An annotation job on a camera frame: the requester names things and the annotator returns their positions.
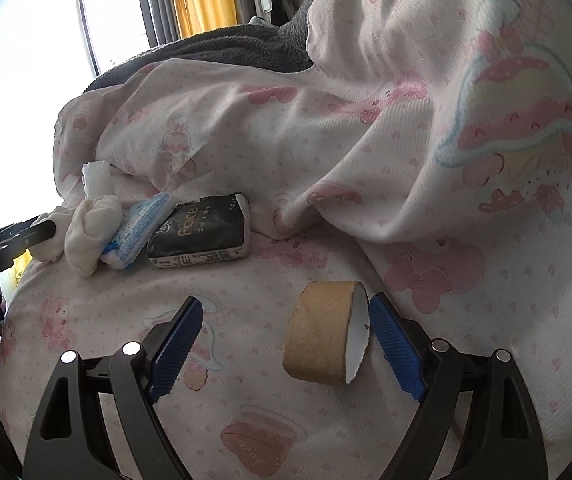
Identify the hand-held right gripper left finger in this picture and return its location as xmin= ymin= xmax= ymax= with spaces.
xmin=25 ymin=296 xmax=204 ymax=480

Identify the pink printed blanket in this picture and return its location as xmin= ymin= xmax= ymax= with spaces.
xmin=0 ymin=0 xmax=572 ymax=480

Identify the dark grey fleece blanket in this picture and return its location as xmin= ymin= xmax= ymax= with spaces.
xmin=83 ymin=0 xmax=317 ymax=93

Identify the small white tissue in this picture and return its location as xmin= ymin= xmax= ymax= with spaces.
xmin=31 ymin=212 xmax=67 ymax=262

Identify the blue and white tissue pack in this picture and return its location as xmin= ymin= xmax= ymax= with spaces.
xmin=100 ymin=192 xmax=176 ymax=271

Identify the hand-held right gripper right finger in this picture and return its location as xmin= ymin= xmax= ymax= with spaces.
xmin=368 ymin=292 xmax=549 ymax=480

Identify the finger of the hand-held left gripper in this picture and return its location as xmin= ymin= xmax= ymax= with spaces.
xmin=0 ymin=222 xmax=58 ymax=261
xmin=0 ymin=216 xmax=42 ymax=243

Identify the large white tissue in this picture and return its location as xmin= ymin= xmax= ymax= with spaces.
xmin=63 ymin=195 xmax=123 ymax=278

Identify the brown cardboard tape core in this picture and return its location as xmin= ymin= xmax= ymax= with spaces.
xmin=282 ymin=280 xmax=371 ymax=387

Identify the black tissue pack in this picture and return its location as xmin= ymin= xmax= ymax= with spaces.
xmin=147 ymin=191 xmax=251 ymax=268

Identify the glass sliding door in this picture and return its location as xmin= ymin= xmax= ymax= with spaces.
xmin=73 ymin=0 xmax=152 ymax=76

